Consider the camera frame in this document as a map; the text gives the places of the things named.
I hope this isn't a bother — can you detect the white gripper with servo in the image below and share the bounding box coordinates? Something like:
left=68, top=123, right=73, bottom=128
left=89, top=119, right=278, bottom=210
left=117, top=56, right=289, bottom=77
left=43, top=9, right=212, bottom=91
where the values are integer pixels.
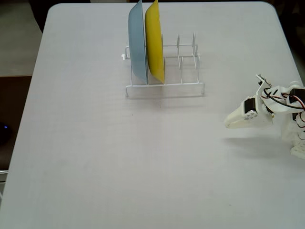
left=224, top=94, right=275, bottom=129

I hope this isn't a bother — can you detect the yellow plate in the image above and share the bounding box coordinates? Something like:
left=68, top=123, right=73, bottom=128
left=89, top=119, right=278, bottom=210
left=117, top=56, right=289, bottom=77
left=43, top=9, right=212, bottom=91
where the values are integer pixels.
left=144, top=0, right=165, bottom=84

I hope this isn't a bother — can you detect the blue plate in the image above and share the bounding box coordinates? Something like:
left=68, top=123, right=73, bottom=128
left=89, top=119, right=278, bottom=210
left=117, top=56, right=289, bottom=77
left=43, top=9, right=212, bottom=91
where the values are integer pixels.
left=128, top=0, right=148, bottom=84

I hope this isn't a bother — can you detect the dark brown side desk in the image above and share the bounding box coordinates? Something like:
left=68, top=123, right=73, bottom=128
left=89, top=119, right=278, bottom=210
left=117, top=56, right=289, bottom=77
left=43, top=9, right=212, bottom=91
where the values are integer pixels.
left=0, top=75, right=33, bottom=171

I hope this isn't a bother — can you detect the black computer mouse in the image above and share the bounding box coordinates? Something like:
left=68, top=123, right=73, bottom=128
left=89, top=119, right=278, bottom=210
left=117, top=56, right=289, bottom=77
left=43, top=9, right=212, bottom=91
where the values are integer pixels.
left=0, top=122, right=12, bottom=146

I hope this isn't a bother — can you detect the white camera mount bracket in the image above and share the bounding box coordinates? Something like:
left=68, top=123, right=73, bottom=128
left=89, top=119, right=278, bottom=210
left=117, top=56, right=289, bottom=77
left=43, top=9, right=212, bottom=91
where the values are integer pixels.
left=255, top=74, right=272, bottom=95

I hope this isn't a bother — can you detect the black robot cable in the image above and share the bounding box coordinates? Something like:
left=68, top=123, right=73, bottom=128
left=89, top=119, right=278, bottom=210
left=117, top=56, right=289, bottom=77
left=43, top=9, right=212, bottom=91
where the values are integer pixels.
left=262, top=88, right=305, bottom=112

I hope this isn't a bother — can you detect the white wire dish rack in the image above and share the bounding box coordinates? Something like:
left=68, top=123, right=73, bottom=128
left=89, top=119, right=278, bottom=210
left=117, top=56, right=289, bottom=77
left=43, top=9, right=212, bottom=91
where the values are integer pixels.
left=121, top=32, right=205, bottom=98

